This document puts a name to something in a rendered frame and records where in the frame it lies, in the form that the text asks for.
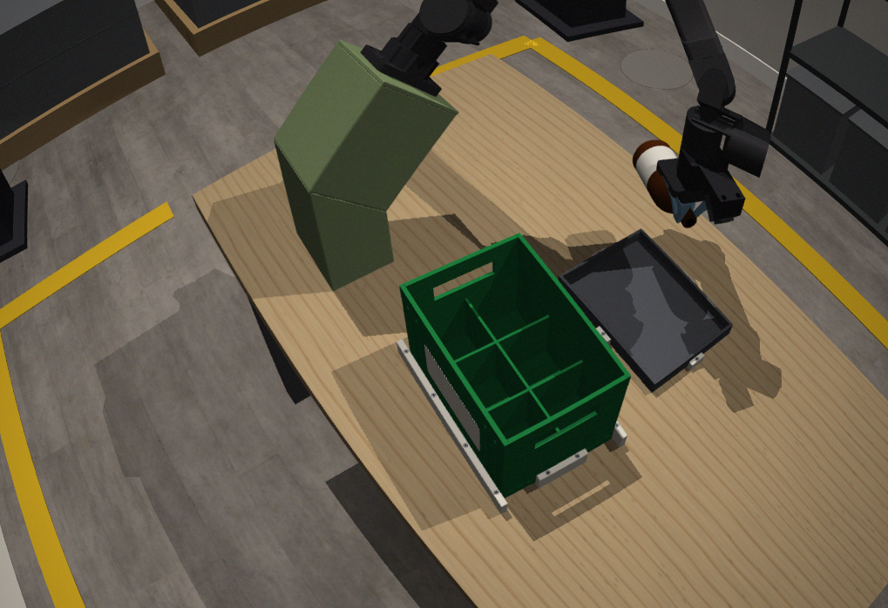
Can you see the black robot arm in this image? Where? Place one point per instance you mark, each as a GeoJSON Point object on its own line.
{"type": "Point", "coordinates": [411, 58]}

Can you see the brown bottle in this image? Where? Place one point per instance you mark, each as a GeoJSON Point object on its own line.
{"type": "Point", "coordinates": [644, 160]}

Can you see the green plastic crate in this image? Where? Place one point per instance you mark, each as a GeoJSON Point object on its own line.
{"type": "Point", "coordinates": [562, 363]}

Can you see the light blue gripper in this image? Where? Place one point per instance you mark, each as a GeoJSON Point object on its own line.
{"type": "Point", "coordinates": [668, 169]}

